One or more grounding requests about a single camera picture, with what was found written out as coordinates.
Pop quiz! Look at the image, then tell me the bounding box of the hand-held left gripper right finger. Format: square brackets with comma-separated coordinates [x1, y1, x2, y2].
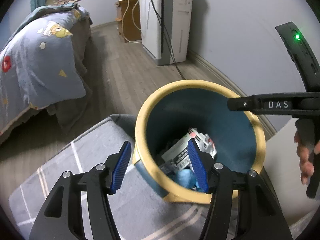
[187, 139, 293, 240]

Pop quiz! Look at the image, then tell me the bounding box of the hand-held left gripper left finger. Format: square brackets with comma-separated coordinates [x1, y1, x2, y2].
[29, 141, 132, 240]

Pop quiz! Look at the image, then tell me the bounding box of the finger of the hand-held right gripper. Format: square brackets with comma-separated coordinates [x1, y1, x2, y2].
[227, 94, 293, 117]

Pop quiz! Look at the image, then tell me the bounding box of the blue face mask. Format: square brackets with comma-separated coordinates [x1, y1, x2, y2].
[175, 169, 200, 190]

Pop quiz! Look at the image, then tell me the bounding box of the green white medicine box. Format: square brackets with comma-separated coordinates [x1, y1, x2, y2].
[161, 127, 217, 170]

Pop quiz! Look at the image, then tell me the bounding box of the yellow rimmed teal bin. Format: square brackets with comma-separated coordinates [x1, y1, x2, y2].
[132, 79, 266, 204]

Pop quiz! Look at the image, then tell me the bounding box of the person's right hand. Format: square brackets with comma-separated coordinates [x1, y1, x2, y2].
[294, 130, 320, 185]

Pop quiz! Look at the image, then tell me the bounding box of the grey checked mat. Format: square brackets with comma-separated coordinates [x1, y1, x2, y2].
[9, 114, 240, 240]

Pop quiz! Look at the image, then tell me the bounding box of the white air purifier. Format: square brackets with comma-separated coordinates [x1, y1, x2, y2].
[139, 0, 193, 66]

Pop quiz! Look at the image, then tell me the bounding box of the grey bed sheet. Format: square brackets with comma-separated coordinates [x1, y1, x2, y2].
[50, 12, 93, 135]

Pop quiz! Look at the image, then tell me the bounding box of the bed with blue duvet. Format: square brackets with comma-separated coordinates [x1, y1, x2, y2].
[0, 5, 87, 135]

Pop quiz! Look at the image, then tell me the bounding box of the wooden cabinet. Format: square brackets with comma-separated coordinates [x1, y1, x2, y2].
[115, 0, 143, 43]

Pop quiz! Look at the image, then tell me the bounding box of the black cable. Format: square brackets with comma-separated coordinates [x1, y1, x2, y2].
[146, 0, 187, 80]

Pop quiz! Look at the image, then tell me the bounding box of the white cable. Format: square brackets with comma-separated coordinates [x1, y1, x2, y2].
[121, 0, 142, 43]

